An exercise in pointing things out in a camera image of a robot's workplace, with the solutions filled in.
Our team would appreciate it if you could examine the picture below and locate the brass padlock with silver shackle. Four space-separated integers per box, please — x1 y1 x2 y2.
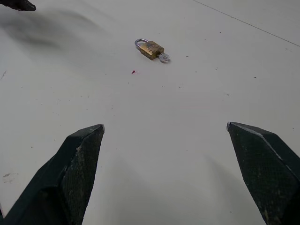
134 38 165 60

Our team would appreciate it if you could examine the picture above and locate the silver key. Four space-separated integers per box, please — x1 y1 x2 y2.
157 53 171 64

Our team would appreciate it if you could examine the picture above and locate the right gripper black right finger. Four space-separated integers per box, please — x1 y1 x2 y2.
226 121 300 225

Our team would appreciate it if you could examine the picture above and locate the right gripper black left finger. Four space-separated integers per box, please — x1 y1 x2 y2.
0 124 105 225

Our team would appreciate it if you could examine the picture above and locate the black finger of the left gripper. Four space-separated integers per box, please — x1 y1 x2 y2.
0 0 37 12

